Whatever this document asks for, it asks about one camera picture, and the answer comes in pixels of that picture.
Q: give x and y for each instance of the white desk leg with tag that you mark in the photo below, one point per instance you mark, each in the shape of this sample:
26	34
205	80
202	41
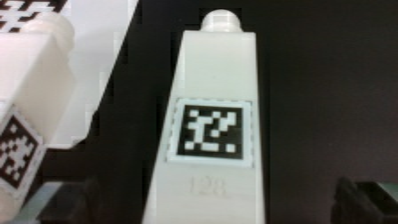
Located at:
207	182

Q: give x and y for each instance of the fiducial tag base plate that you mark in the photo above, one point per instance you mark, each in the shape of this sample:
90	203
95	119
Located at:
101	19

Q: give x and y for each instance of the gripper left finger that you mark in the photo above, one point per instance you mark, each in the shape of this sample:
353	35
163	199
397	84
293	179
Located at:
56	206

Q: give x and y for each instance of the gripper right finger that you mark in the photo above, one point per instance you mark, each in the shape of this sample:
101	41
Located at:
365	202

